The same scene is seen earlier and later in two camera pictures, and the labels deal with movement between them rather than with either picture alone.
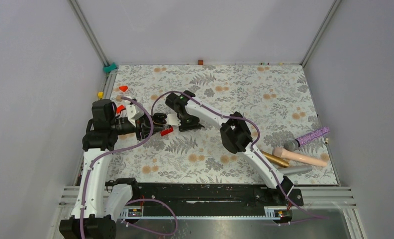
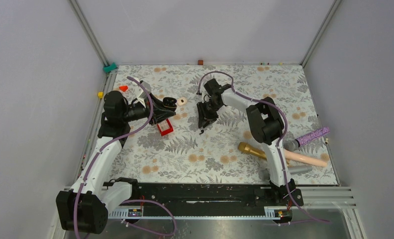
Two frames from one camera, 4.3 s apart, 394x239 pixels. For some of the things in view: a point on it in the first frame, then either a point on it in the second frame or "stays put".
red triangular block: (124, 88) stays put
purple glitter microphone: (293, 145) stays put
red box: (166, 131) stays put
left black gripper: (144, 125) → (160, 117)
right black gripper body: (188, 122) → (212, 107)
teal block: (108, 69) stays put
